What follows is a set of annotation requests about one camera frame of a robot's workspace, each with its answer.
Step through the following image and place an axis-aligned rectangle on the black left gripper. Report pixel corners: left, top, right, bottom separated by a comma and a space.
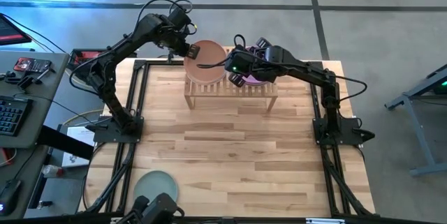
159, 24, 200, 60

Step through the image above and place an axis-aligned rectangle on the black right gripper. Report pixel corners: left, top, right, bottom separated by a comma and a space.
225, 37, 280, 88

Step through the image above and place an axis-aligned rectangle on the terracotta brown plate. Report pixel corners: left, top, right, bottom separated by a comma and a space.
183, 39, 228, 86

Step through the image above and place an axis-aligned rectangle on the purple plate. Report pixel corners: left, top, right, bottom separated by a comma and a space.
244, 45, 277, 86

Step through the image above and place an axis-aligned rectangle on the wooden slatted shelf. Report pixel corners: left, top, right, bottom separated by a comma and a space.
184, 45, 279, 113

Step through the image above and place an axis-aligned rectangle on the red black equipment case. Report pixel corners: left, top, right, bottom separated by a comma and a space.
69, 47, 138, 87

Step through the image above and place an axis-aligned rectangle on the teal green plate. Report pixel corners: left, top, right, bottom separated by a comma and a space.
133, 170, 179, 206

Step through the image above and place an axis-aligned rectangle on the white paper booklet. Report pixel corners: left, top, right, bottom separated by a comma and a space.
61, 126, 96, 168

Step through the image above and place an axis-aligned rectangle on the black diagonal bar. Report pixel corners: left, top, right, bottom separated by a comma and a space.
36, 125, 96, 160

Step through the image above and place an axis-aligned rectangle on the red black phone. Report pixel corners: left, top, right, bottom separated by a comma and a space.
13, 57, 52, 73

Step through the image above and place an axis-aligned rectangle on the black clip device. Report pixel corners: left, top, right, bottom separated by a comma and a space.
16, 68, 57, 91

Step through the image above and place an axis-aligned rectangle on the grey side desk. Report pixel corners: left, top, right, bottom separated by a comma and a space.
0, 50, 71, 220

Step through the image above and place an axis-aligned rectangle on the black desk monitor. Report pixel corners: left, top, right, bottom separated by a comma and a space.
0, 13, 32, 46

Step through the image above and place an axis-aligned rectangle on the clear plastic bottle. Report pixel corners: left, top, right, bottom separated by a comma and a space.
41, 164, 65, 179

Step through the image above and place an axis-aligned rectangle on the black keyboard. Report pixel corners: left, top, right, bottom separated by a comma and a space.
0, 95, 34, 137

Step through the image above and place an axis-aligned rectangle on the black computer mouse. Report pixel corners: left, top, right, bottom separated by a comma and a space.
0, 178, 22, 217

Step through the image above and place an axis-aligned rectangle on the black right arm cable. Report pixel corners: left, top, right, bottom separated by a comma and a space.
196, 34, 368, 103

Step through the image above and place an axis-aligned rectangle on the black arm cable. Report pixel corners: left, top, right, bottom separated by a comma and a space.
68, 0, 197, 96
196, 34, 368, 103

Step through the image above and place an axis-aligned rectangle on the black aluminium table frame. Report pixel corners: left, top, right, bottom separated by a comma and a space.
78, 58, 378, 224

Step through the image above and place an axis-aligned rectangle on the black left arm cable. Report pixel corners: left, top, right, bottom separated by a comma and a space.
68, 0, 197, 96

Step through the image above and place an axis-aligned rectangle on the yellow cable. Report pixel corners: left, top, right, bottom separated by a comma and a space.
62, 68, 105, 126

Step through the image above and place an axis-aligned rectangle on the black monitor cable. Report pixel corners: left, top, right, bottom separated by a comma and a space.
3, 13, 67, 54

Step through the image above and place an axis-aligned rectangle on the silver metal bracket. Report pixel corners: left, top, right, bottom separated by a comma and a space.
306, 218, 346, 224

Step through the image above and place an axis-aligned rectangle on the blue grey metal table frame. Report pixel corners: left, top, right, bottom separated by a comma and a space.
383, 64, 447, 178

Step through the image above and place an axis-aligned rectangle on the thin red cable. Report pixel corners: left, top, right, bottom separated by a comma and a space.
0, 148, 17, 167

